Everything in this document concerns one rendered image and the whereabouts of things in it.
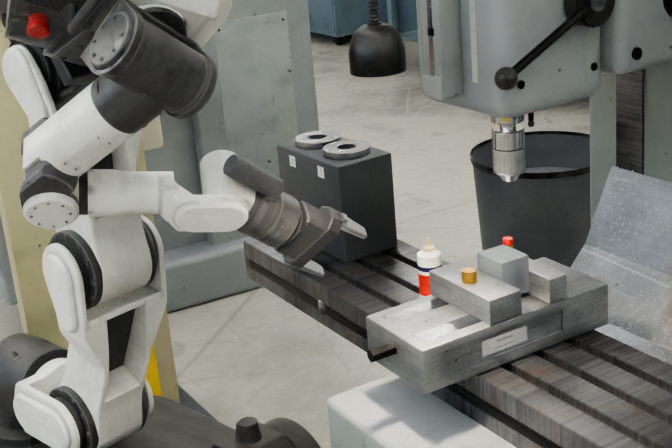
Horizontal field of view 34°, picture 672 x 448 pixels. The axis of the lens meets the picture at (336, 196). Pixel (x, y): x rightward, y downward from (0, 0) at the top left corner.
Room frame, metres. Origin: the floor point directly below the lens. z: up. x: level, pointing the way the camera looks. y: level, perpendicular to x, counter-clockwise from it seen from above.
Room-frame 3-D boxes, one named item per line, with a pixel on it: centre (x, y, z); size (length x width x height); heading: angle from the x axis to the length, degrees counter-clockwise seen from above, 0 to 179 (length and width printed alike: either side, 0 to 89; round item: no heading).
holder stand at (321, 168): (2.01, 0.00, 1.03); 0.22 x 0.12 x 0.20; 32
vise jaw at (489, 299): (1.51, -0.19, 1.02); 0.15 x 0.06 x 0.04; 29
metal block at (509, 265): (1.54, -0.24, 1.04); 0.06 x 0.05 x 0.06; 29
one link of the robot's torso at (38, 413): (1.91, 0.52, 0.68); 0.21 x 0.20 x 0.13; 45
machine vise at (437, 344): (1.52, -0.22, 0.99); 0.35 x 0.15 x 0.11; 119
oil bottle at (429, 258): (1.70, -0.15, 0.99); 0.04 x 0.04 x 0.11
